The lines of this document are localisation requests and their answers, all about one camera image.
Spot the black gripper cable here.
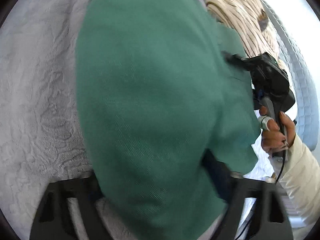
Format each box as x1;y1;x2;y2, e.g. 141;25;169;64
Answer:
233;149;287;240

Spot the green work shirt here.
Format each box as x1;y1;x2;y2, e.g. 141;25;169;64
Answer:
75;0;260;239

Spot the person's right hand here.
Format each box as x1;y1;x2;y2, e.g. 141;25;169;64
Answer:
261;112;296;155

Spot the lavender embossed bed cover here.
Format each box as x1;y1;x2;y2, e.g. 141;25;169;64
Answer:
0;0;226;240

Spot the beige striped garment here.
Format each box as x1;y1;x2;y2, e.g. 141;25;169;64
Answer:
206;0;289;71

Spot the grey quilted headboard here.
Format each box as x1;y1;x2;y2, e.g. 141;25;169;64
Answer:
260;0;319;151

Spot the cream jacket right sleeve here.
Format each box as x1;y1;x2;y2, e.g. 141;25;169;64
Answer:
280;136;319;225

